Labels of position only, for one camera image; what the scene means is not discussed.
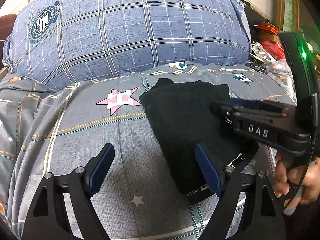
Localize black pants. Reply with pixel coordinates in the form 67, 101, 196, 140
139, 78, 259, 204

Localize person's right hand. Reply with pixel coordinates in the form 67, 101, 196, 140
273, 152, 319, 209

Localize clear plastic bag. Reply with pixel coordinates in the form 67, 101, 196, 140
246, 41, 297, 103

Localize red packaging clutter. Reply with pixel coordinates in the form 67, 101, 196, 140
255, 23, 285, 61

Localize grey patterned bed sheet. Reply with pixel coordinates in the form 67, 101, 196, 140
1, 63, 292, 239

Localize gold framed picture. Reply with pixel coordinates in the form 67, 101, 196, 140
276, 0, 320, 46

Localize blue plaid pillow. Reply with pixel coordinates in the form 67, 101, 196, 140
2, 0, 251, 90

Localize brown wooden headboard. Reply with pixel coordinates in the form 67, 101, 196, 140
0, 14, 17, 69

